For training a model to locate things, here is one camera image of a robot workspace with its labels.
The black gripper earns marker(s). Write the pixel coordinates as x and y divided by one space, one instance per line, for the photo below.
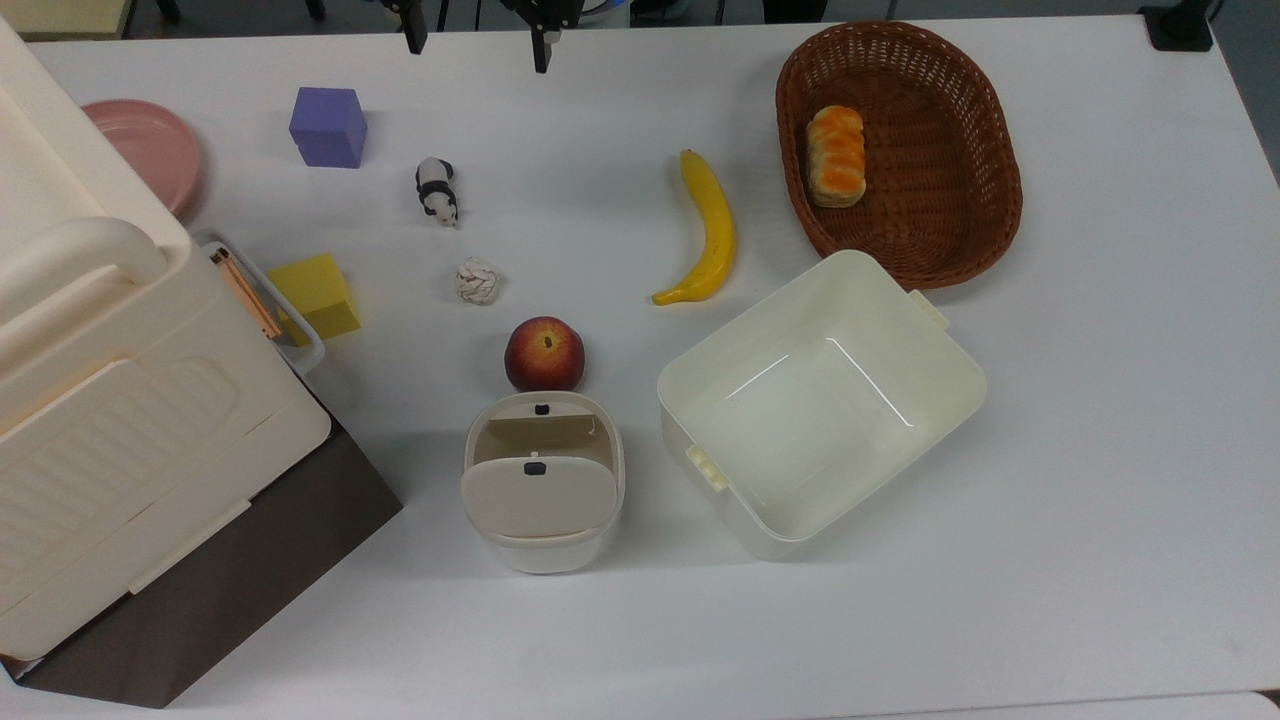
540 12

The white paper ball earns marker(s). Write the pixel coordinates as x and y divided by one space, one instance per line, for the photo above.
478 281

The cream trash can with lid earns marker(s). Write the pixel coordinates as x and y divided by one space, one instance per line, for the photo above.
540 495

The panda toy figure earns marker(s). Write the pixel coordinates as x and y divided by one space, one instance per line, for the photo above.
437 190

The purple foam cube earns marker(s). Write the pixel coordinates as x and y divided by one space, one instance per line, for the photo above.
328 128

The yellow foam cube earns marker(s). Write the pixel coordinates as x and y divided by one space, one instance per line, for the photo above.
315 290

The yellow banana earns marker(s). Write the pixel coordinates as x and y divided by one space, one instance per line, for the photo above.
712 225

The red apple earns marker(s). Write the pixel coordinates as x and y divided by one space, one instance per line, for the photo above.
544 355

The pink round plate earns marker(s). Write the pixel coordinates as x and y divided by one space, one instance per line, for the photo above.
150 150

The orange glazed bread loaf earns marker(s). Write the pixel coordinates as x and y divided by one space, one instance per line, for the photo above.
836 156

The brown wicker basket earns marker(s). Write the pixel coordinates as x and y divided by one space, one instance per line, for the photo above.
940 200

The cream square plastic bin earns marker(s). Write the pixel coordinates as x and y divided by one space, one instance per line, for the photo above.
820 410

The cream plastic cabinet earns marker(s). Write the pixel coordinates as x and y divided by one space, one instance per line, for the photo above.
120 420

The dark brown base box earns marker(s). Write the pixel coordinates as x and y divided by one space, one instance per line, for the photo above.
250 590

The black clamp mount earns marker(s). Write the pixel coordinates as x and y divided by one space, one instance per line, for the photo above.
1180 25

